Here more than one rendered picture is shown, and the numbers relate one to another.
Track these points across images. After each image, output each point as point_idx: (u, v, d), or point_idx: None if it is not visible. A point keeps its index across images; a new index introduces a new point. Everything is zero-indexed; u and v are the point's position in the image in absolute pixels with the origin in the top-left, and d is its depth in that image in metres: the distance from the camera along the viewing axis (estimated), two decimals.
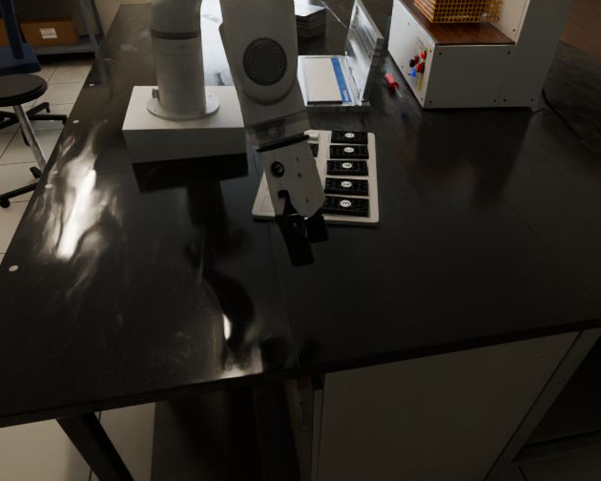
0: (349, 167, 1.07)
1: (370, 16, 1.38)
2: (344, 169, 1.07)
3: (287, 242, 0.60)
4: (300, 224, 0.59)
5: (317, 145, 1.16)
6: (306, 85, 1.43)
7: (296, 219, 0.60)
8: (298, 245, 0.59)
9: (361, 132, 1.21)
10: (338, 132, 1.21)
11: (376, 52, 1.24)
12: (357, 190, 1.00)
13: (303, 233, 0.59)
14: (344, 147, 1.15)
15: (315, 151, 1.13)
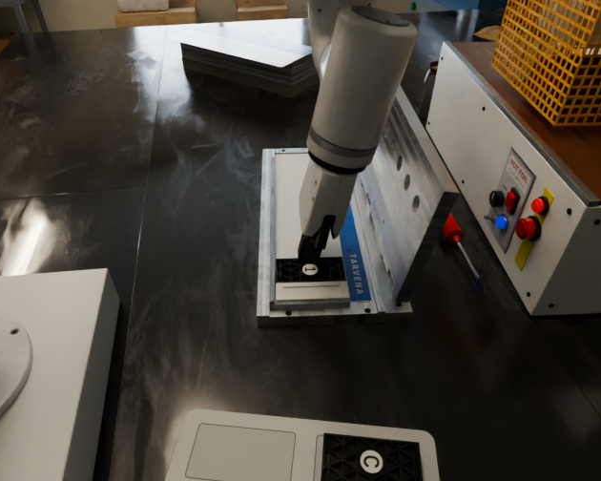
0: None
1: (410, 105, 0.63)
2: None
3: None
4: None
5: None
6: (274, 243, 0.68)
7: None
8: None
9: (401, 443, 0.46)
10: (340, 443, 0.46)
11: (436, 220, 0.49)
12: (328, 279, 0.62)
13: None
14: None
15: None
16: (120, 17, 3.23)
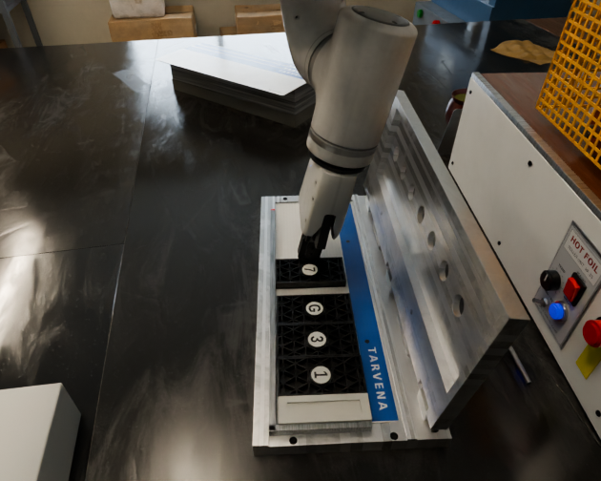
0: None
1: (445, 169, 0.50)
2: None
3: None
4: None
5: None
6: (274, 334, 0.55)
7: None
8: None
9: None
10: None
11: (495, 350, 0.36)
12: (344, 389, 0.49)
13: None
14: (308, 328, 0.56)
15: None
16: (113, 24, 3.11)
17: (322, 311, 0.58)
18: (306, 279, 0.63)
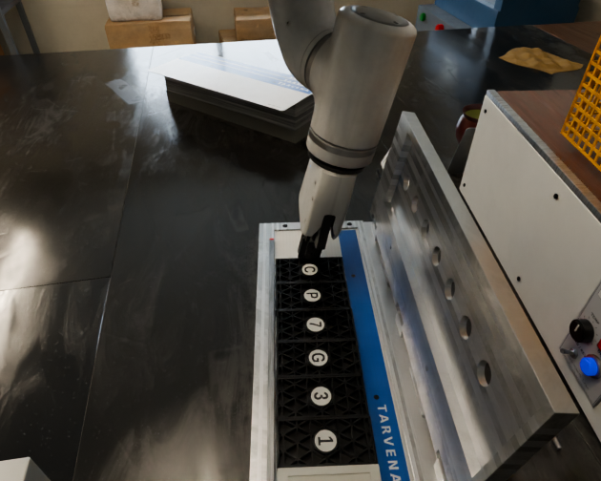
0: (317, 299, 0.59)
1: (466, 209, 0.45)
2: (308, 304, 0.59)
3: None
4: None
5: None
6: (273, 389, 0.49)
7: None
8: None
9: (329, 258, 0.65)
10: (287, 262, 0.64)
11: (533, 442, 0.31)
12: (352, 459, 0.44)
13: None
14: (311, 382, 0.50)
15: None
16: (111, 27, 3.05)
17: (327, 361, 0.52)
18: (312, 336, 0.55)
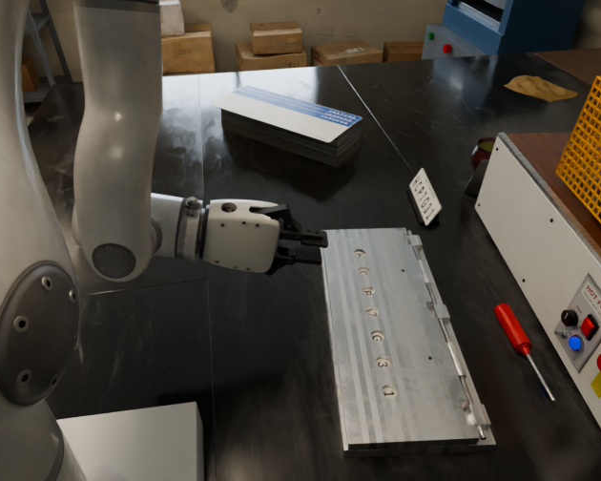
0: None
1: (332, 316, 0.75)
2: None
3: (303, 240, 0.62)
4: None
5: None
6: None
7: (282, 227, 0.63)
8: (307, 229, 0.63)
9: None
10: None
11: (378, 446, 0.59)
12: None
13: None
14: None
15: None
16: None
17: None
18: None
